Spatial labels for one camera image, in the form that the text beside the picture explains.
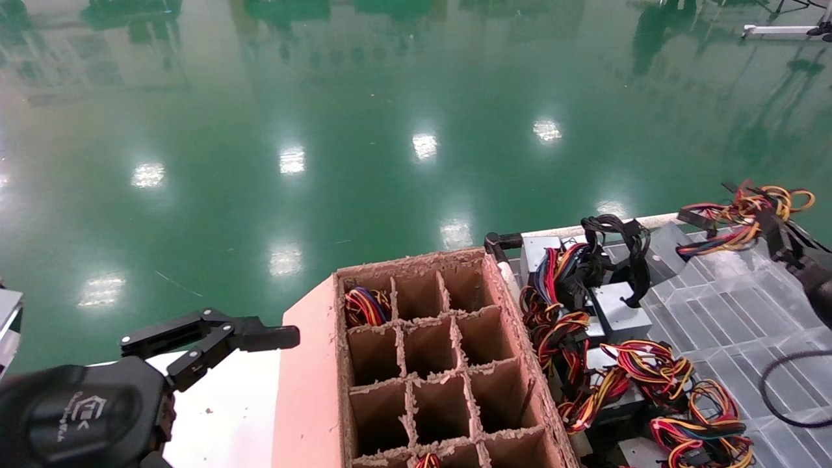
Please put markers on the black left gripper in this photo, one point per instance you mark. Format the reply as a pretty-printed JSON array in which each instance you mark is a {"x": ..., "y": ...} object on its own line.
[{"x": 78, "y": 416}]

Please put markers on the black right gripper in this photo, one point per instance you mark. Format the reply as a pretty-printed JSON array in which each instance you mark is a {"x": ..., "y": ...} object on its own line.
[{"x": 820, "y": 286}]

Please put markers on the clear plastic divider tray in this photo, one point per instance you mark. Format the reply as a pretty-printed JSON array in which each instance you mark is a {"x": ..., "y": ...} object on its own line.
[{"x": 734, "y": 312}]

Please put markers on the cardboard box with dividers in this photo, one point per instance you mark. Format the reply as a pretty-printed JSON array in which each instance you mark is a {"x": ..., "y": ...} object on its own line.
[{"x": 305, "y": 390}]

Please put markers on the black caster wheel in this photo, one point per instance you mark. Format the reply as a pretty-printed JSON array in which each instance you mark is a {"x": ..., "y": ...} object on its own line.
[{"x": 820, "y": 30}]

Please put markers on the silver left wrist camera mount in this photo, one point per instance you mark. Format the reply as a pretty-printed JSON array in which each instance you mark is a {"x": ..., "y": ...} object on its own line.
[{"x": 8, "y": 312}]

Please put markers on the white metal frame base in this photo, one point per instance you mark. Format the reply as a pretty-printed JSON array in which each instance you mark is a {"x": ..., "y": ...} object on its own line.
[{"x": 773, "y": 30}]

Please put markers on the long white cart rail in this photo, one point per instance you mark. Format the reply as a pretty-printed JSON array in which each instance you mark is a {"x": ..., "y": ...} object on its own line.
[{"x": 559, "y": 229}]

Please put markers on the short white cart rail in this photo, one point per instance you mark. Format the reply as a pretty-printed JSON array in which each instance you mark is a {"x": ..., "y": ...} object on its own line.
[{"x": 506, "y": 276}]

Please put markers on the black rail corner connector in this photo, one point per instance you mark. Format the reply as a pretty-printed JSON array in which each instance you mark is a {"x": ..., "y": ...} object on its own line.
[{"x": 497, "y": 244}]

